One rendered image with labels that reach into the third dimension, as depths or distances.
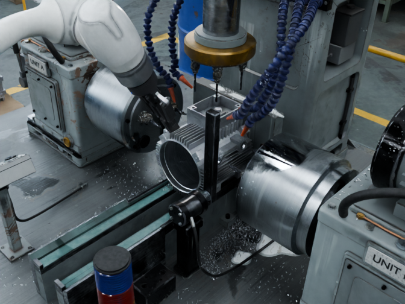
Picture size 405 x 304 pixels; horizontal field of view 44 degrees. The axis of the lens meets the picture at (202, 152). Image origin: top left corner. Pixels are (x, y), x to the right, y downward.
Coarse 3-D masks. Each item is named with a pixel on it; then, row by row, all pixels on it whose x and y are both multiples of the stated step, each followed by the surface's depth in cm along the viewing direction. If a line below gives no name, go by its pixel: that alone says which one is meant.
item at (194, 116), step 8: (200, 104) 137; (208, 104) 140; (216, 104) 140; (224, 104) 140; (232, 104) 138; (240, 104) 136; (192, 112) 133; (200, 112) 138; (224, 112) 136; (232, 112) 133; (192, 120) 134; (200, 120) 132; (224, 120) 131; (232, 120) 134; (240, 120) 137; (224, 128) 133; (232, 128) 135; (224, 136) 135
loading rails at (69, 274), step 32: (160, 192) 140; (224, 192) 143; (96, 224) 128; (128, 224) 133; (160, 224) 129; (224, 224) 146; (32, 256) 117; (64, 256) 120; (160, 256) 130; (64, 288) 111
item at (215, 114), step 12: (216, 120) 111; (216, 132) 113; (204, 144) 117; (216, 144) 115; (204, 156) 118; (216, 156) 117; (204, 168) 120; (216, 168) 119; (204, 180) 122; (216, 180) 121; (204, 192) 123
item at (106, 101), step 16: (96, 80) 149; (112, 80) 146; (160, 80) 146; (96, 96) 147; (112, 96) 144; (128, 96) 141; (176, 96) 153; (96, 112) 149; (112, 112) 143; (128, 112) 142; (144, 112) 144; (176, 112) 156; (96, 128) 157; (112, 128) 146; (128, 128) 144; (144, 128) 149; (160, 128) 154; (128, 144) 147; (144, 144) 151
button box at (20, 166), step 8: (8, 160) 124; (16, 160) 123; (24, 160) 125; (0, 168) 121; (8, 168) 122; (16, 168) 123; (24, 168) 125; (32, 168) 126; (0, 176) 121; (8, 176) 122; (16, 176) 123; (24, 176) 124; (0, 184) 121; (8, 184) 122
